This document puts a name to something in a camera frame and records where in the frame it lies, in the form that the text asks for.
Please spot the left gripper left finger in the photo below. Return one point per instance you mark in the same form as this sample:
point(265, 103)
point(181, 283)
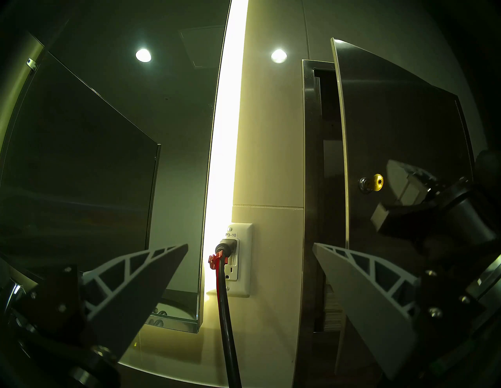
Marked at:
point(129, 309)

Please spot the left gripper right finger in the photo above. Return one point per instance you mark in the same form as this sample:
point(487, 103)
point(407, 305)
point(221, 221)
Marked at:
point(364, 313)

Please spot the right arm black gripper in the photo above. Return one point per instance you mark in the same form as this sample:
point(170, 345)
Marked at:
point(462, 219)

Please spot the stainless towel dispenser door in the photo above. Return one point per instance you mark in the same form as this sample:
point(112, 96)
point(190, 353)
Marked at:
point(391, 117)

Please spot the paper towels inside dispenser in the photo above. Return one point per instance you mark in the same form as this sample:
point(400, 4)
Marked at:
point(332, 313)

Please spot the stainless recessed dispenser cabinet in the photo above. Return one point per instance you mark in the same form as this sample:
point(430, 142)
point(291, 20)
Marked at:
point(313, 195)

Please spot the round recessed ceiling light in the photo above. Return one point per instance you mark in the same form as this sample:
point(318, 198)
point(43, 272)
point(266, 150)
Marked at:
point(278, 56)

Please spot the white wall outlet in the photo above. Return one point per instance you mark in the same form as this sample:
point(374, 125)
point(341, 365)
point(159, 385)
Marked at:
point(243, 273)

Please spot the framed wall mirror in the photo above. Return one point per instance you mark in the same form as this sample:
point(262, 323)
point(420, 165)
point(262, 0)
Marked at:
point(78, 176)

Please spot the vertical wall light strip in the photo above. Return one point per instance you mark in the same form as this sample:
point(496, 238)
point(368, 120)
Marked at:
point(223, 117)

